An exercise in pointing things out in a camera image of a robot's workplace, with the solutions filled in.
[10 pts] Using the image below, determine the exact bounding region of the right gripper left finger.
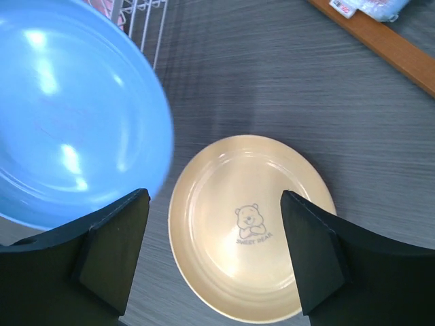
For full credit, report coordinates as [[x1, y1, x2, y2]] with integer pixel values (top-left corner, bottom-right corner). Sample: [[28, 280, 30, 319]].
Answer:
[[1, 189, 150, 325]]

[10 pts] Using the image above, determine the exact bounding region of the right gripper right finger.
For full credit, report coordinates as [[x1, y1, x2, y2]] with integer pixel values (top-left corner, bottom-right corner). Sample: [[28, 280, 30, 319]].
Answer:
[[280, 190, 434, 325]]

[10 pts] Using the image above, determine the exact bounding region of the yellow bear plate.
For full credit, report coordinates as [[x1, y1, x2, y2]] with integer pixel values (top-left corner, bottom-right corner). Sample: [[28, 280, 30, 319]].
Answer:
[[168, 134, 336, 324]]

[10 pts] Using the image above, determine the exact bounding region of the blue plate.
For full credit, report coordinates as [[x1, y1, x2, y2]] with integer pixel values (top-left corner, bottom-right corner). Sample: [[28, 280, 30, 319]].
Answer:
[[1, 1, 174, 230]]

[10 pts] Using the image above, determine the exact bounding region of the pink plate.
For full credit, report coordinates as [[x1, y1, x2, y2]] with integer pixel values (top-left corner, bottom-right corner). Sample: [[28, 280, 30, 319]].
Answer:
[[84, 0, 125, 29]]

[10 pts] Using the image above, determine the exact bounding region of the orange wooden shelf rack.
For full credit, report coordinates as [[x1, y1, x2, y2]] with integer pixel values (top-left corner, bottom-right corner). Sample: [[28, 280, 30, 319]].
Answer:
[[310, 1, 434, 96]]

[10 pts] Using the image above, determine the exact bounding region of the clear plastic zip bag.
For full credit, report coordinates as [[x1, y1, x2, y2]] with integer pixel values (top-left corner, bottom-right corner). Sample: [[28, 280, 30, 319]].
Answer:
[[329, 0, 410, 22]]

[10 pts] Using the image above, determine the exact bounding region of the white wire dish rack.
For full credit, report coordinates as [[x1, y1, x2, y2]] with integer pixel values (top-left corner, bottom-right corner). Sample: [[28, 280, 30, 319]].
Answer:
[[107, 0, 169, 70]]

